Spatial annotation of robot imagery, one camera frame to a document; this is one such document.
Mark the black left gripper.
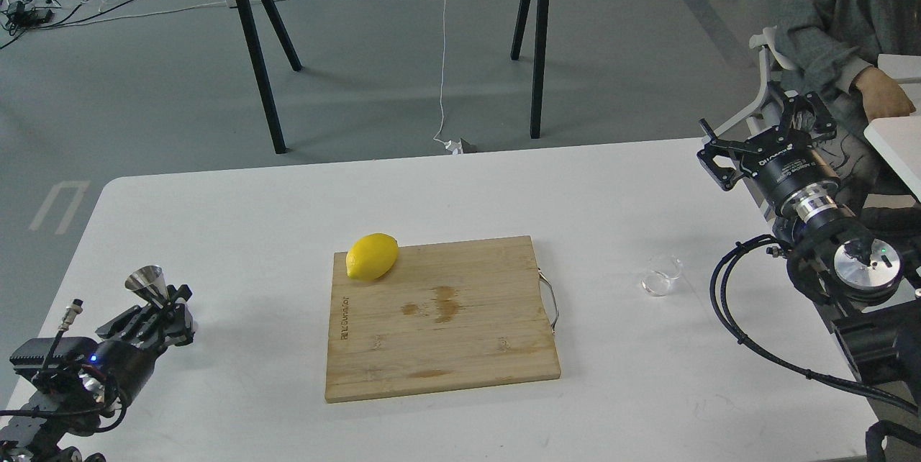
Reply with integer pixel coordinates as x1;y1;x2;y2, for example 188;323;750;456
90;285;195;405

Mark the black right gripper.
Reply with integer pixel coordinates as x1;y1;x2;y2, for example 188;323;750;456
697;81;841;211

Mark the steel jigger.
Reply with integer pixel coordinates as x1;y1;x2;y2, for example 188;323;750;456
124;265;170;309

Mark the small clear glass cup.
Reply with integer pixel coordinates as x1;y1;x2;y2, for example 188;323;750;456
640;253;684;297

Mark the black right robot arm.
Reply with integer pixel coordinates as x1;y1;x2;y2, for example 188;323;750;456
697;81;919;418

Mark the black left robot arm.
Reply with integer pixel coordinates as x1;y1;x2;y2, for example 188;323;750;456
2;284;195;461

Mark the white office chair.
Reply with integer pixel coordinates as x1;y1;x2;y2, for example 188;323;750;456
702;25;799;218

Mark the white side table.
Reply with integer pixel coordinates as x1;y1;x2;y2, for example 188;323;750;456
864;53;920;199

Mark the person in grey hoodie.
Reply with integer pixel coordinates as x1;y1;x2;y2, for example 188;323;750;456
776;0;920;212

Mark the yellow lemon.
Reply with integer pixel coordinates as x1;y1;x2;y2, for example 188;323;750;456
345;233;400;281

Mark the wooden cutting board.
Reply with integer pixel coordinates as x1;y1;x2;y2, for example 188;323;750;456
325;236;561;403

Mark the white hanging cable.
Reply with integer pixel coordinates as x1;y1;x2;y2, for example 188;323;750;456
432;0;465;155

